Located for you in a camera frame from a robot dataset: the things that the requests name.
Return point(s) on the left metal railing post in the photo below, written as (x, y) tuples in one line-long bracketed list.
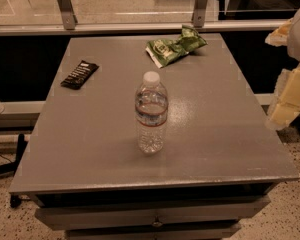
[(67, 14)]

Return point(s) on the right metal railing post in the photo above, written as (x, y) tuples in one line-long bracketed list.
[(199, 12)]

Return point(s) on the metal railing post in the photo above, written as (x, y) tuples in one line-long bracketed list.
[(199, 12), (67, 14)]

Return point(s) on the black rxbar chocolate bar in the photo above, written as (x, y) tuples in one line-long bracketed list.
[(77, 78)]

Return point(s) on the green jalapeno chip bag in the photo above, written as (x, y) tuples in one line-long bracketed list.
[(166, 51)]

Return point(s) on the grey metal drawer cabinet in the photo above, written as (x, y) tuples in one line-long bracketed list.
[(96, 173)]

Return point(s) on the clear plastic water bottle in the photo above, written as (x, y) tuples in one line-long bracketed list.
[(151, 113)]

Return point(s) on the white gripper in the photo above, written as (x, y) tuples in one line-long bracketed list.
[(285, 108)]

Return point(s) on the black stand base with cable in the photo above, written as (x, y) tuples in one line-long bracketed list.
[(11, 166)]

